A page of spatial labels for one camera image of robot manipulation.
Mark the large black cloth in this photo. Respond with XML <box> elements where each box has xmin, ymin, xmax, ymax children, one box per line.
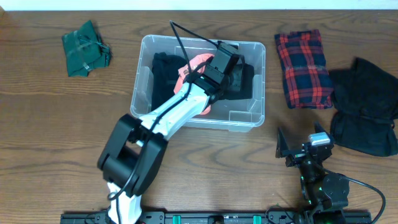
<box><xmin>330</xmin><ymin>57</ymin><xmax>397</xmax><ymax>157</ymax></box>

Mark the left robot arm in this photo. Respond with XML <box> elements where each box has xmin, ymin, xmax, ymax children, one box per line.
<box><xmin>97</xmin><ymin>54</ymin><xmax>244</xmax><ymax>223</ymax></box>

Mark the green folded cloth bundle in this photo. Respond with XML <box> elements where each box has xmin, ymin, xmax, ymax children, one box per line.
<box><xmin>62</xmin><ymin>20</ymin><xmax>112</xmax><ymax>77</ymax></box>

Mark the black cloth bundle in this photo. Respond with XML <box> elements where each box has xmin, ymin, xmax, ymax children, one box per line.
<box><xmin>220</xmin><ymin>63</ymin><xmax>254</xmax><ymax>100</ymax></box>

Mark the clear plastic storage container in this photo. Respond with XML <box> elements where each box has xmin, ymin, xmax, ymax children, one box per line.
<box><xmin>130</xmin><ymin>35</ymin><xmax>266</xmax><ymax>133</ymax></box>

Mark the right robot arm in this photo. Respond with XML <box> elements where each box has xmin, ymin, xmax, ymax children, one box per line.
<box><xmin>275</xmin><ymin>122</ymin><xmax>349</xmax><ymax>223</ymax></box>

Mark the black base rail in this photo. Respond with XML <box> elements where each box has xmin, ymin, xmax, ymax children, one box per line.
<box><xmin>60</xmin><ymin>210</ymin><xmax>373</xmax><ymax>224</ymax></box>

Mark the pink t-shirt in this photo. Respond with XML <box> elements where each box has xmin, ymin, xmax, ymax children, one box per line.
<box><xmin>174</xmin><ymin>54</ymin><xmax>215</xmax><ymax>115</ymax></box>

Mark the dark navy cloth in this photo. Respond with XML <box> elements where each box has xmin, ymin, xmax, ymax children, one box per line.
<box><xmin>151</xmin><ymin>52</ymin><xmax>187</xmax><ymax>111</ymax></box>

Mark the red plaid folded cloth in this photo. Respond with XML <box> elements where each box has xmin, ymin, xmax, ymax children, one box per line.
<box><xmin>274</xmin><ymin>29</ymin><xmax>333</xmax><ymax>110</ymax></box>

